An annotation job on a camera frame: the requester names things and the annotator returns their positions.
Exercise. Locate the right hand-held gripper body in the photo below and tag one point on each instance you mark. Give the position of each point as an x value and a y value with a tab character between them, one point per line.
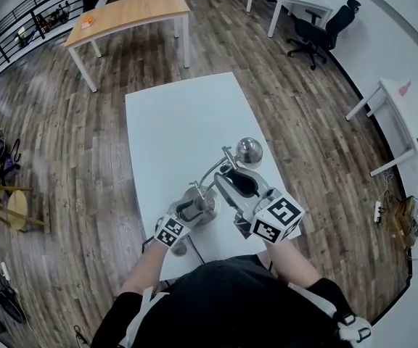
278	216

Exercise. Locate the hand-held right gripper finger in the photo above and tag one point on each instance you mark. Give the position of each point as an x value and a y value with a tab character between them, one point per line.
229	198
261	183

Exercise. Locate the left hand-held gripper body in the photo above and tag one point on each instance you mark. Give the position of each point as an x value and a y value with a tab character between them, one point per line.
171	232

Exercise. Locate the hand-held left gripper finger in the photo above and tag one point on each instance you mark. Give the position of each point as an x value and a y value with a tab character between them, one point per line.
200	216
174	209

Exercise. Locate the silver desk lamp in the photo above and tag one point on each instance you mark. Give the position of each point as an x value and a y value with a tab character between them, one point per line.
249	152

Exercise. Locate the person's left forearm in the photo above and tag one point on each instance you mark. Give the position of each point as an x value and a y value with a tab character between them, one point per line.
145	267

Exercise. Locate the person's right forearm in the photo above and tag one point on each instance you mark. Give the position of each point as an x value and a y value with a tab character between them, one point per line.
292	263

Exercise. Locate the white rectangular table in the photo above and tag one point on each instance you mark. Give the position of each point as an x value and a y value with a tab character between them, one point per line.
180	122

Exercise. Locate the person's black clothing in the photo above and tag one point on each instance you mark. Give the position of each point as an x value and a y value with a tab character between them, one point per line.
230	303

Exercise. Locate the slim white power strip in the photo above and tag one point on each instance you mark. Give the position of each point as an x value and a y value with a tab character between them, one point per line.
377	211

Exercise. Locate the black headrest office chair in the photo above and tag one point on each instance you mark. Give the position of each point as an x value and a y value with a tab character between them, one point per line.
314	31

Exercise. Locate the small white side table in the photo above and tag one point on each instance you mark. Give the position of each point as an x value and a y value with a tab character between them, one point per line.
412	118

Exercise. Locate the flat white power strip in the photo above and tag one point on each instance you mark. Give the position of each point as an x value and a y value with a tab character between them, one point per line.
5	271

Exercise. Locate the pink paper item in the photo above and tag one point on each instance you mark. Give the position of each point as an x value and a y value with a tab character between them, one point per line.
405	88

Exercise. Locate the open black case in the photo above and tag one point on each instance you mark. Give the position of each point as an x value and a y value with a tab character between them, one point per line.
11	308

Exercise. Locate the wooden top table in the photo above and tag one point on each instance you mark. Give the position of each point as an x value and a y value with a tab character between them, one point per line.
133	11

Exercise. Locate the small orange item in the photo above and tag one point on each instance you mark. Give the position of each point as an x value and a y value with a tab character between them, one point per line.
88	22

